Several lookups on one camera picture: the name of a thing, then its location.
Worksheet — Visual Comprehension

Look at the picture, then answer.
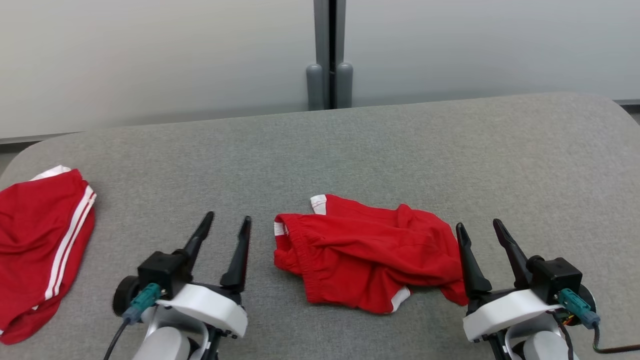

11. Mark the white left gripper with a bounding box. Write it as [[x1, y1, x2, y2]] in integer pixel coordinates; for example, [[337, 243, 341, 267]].
[[156, 211, 252, 338]]

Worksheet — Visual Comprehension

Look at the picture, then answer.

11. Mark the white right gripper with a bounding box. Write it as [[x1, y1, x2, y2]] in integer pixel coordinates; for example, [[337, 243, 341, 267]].
[[455, 218, 564, 344]]

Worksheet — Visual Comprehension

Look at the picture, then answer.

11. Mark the red shorts white trim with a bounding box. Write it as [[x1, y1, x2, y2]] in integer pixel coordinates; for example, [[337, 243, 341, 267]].
[[273, 194, 470, 315]]

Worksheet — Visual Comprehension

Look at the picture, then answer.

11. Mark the red shirt white striped trim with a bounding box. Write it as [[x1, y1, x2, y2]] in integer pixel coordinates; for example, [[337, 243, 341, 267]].
[[0, 165, 97, 346]]

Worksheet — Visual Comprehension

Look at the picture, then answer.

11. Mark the left camera cable teal plug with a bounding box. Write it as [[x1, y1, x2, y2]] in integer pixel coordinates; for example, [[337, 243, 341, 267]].
[[103, 282, 163, 360]]

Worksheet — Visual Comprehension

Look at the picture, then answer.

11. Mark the grey partition post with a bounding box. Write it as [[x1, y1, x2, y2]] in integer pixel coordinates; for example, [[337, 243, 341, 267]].
[[306, 0, 354, 111]]

